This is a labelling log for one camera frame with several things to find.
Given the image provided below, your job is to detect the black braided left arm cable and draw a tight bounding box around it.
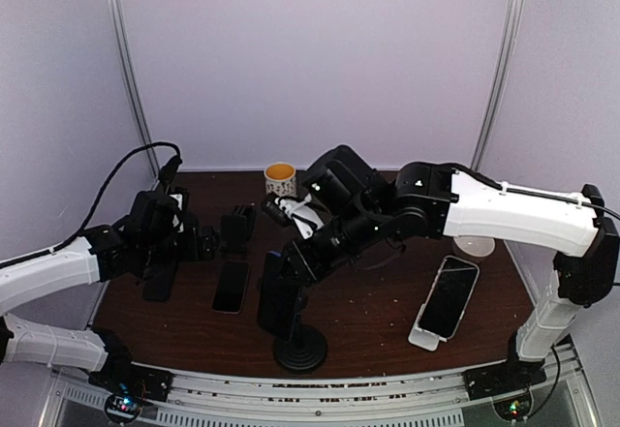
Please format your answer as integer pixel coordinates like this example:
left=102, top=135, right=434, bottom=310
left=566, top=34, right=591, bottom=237
left=0, top=141, right=183, bottom=268

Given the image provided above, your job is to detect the pink-edged dark smartphone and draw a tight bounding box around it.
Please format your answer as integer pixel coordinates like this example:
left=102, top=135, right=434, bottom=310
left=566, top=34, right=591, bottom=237
left=211, top=261, right=250, bottom=315

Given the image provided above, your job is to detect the white-cased smartphone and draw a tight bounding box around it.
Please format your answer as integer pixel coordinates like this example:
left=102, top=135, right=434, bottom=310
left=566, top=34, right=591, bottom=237
left=418, top=256, right=480, bottom=340

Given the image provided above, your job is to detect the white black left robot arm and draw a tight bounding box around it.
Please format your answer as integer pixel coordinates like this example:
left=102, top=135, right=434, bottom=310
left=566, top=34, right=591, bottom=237
left=1, top=190, right=219, bottom=394

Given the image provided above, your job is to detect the right controller circuit board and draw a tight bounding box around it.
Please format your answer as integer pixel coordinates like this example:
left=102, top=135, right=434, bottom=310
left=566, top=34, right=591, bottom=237
left=493, top=398, right=533, bottom=422

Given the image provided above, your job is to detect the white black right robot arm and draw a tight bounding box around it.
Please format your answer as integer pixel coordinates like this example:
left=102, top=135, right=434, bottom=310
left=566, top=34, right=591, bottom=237
left=281, top=145, right=619, bottom=397

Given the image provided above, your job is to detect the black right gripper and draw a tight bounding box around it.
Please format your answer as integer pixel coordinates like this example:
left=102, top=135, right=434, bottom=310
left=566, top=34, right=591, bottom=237
left=272, top=199, right=387, bottom=287

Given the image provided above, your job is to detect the black smartphone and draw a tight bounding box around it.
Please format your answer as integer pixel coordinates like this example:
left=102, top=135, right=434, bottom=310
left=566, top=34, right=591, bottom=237
left=141, top=262, right=177, bottom=302

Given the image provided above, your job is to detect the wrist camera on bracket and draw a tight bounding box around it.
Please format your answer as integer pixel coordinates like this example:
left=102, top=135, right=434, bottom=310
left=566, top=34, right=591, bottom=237
left=261, top=193, right=324, bottom=239
left=168, top=194, right=187, bottom=234

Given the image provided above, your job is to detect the left controller circuit board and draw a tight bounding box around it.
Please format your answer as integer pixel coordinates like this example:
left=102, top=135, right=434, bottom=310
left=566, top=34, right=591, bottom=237
left=104, top=394, right=143, bottom=424

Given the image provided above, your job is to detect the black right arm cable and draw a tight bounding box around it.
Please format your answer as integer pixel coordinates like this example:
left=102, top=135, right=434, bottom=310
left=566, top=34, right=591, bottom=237
left=454, top=165, right=620, bottom=418

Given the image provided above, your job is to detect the black textured folding phone stand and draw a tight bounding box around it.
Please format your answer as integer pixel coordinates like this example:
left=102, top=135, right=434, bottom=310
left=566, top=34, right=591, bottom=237
left=220, top=204, right=257, bottom=258

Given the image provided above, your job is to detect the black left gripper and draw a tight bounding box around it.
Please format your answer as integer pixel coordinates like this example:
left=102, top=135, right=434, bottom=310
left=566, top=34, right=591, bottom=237
left=140, top=224, right=219, bottom=268

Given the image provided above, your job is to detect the white phone stand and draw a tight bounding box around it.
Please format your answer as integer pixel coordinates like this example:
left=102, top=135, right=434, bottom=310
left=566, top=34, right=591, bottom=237
left=408, top=298, right=454, bottom=351

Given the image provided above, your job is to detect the blue smartphone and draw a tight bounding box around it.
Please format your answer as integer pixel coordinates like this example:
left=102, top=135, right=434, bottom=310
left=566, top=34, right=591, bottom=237
left=257, top=252, right=298, bottom=342

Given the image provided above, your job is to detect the aluminium front rail frame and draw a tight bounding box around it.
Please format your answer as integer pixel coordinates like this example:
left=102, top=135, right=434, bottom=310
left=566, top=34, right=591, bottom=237
left=38, top=334, right=602, bottom=427

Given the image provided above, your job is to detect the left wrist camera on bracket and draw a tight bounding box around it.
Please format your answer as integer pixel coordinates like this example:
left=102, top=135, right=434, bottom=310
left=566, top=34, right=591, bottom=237
left=168, top=194, right=187, bottom=234

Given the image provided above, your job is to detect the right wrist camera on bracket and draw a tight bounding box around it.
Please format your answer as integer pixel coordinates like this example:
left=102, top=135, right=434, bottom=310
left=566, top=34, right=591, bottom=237
left=261, top=193, right=324, bottom=239

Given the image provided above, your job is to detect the controller circuit board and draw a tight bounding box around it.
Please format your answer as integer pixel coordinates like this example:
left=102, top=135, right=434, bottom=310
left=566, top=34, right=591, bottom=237
left=104, top=394, right=143, bottom=424
left=493, top=398, right=533, bottom=422

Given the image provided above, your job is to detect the white floral mug yellow inside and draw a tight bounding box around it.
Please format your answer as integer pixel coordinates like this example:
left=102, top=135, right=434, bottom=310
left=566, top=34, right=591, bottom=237
left=263, top=162, right=297, bottom=198

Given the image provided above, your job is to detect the black round-base phone stand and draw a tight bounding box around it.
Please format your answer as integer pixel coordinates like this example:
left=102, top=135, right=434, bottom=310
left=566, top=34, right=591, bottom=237
left=154, top=155, right=187, bottom=195

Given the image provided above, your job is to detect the black front phone stand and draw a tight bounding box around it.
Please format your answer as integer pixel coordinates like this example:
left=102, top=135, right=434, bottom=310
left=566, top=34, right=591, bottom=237
left=272, top=314, right=328, bottom=375

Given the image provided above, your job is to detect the white ceramic bowl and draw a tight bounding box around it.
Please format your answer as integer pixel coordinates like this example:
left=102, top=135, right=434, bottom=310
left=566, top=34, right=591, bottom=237
left=452, top=236, right=495, bottom=258

